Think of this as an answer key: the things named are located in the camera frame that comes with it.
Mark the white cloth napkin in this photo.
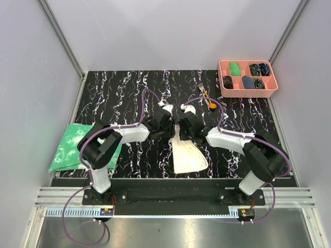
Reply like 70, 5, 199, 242
171, 125, 208, 174

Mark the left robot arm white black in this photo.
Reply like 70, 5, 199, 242
77, 102, 175, 205

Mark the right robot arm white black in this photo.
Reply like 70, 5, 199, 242
179, 104, 289, 205

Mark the orange plastic spoon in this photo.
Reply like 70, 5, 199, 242
202, 89, 217, 110

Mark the silver metal fork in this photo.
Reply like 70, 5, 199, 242
198, 84, 209, 98

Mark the black marble pattern mat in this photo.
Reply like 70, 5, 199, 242
74, 70, 278, 178

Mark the dark brown rolled cloth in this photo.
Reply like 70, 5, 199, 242
223, 75, 233, 89

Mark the pink compartment tray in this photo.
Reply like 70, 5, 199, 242
218, 59, 278, 98

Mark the green rolled cloth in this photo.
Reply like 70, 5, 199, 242
229, 62, 241, 76

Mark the blue grey rolled cloth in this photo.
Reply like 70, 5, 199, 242
242, 76, 255, 89

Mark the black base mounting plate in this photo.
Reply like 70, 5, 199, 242
82, 179, 266, 218

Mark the dark teal patterned roll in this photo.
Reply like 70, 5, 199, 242
253, 79, 265, 89

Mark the dark green patterned roll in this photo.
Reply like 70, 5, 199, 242
249, 64, 260, 76

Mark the dark blue patterned roll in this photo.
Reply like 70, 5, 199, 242
259, 63, 270, 76

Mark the green white patterned cloth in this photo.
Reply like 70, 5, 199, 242
48, 123, 122, 172

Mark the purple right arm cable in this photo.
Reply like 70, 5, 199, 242
180, 97, 292, 224

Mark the right aluminium frame post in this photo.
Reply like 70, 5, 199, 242
269, 0, 310, 64

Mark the aluminium frame post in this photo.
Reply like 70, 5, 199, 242
37, 0, 85, 78
269, 0, 310, 64

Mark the left aluminium frame post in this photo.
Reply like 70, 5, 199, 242
37, 0, 85, 78

